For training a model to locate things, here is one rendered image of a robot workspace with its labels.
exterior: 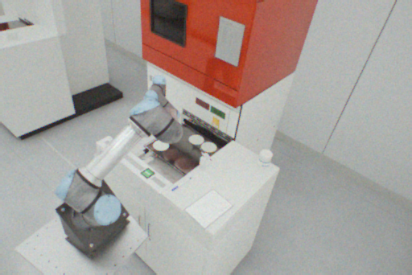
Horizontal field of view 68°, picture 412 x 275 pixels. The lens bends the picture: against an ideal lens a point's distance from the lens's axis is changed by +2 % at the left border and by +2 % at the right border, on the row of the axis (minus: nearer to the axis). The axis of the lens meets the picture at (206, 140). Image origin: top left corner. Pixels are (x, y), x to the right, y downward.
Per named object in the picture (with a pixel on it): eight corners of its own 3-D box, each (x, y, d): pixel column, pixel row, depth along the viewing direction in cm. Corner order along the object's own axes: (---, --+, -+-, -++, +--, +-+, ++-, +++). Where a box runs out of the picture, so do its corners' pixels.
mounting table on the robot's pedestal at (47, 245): (87, 320, 131) (82, 307, 122) (22, 263, 146) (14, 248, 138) (155, 242, 162) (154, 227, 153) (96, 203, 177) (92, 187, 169)
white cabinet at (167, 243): (164, 187, 281) (165, 116, 228) (249, 254, 238) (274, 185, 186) (105, 230, 240) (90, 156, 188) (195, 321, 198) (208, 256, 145)
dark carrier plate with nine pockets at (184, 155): (184, 124, 210) (184, 123, 210) (222, 148, 195) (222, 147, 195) (146, 145, 189) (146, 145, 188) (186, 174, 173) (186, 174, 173)
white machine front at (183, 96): (150, 104, 238) (149, 56, 213) (232, 154, 202) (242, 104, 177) (147, 104, 236) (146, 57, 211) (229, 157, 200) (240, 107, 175)
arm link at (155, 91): (164, 107, 158) (170, 96, 167) (149, 91, 154) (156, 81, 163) (154, 113, 163) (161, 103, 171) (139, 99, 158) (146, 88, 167)
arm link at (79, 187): (80, 219, 117) (177, 119, 124) (47, 196, 111) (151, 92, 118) (80, 207, 128) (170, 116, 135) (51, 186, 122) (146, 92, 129)
